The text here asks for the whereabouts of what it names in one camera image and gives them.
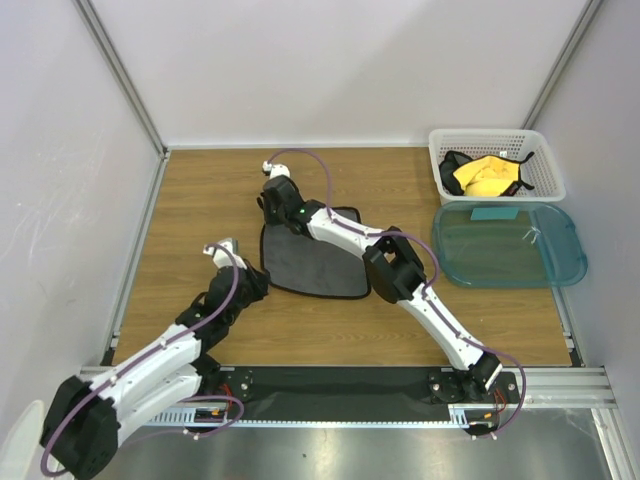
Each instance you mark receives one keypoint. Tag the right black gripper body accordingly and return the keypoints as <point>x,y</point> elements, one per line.
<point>270,207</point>

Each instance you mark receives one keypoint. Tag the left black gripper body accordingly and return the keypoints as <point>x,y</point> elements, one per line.
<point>252,292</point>

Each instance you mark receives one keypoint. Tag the pink and black towel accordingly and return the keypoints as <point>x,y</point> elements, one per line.
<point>303,266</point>

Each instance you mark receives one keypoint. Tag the yellow and black towel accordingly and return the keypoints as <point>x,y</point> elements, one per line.
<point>487,176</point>

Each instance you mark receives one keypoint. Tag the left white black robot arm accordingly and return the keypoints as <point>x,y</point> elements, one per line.
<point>89,420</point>

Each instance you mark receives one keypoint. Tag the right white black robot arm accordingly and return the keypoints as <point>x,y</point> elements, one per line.
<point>394,270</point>

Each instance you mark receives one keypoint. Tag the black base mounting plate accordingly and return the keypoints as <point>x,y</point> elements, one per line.
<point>360,394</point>

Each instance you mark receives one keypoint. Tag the teal transparent plastic tray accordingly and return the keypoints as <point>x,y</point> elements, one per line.
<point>508,245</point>

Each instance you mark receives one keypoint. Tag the white perforated plastic basket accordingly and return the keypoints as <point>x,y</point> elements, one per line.
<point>530,148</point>

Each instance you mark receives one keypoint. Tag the white object at left edge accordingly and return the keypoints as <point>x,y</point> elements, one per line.
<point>18,449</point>

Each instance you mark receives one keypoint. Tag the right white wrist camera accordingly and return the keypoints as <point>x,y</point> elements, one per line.
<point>273,170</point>

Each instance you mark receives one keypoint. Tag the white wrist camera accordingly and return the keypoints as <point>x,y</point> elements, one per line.
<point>225,253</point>
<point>273,170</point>

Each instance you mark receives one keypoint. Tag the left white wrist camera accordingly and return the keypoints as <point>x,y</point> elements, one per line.
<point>225,253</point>

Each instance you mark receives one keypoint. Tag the left grey cable duct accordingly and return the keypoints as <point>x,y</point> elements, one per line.
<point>192,416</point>

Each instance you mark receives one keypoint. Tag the grey cable duct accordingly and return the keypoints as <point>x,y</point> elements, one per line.
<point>192,416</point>
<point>466,415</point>

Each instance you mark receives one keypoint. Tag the right grey cable duct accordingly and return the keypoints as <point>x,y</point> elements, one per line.
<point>466,415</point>

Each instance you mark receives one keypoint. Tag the aluminium frame rail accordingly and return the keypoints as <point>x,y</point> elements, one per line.
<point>552,387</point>

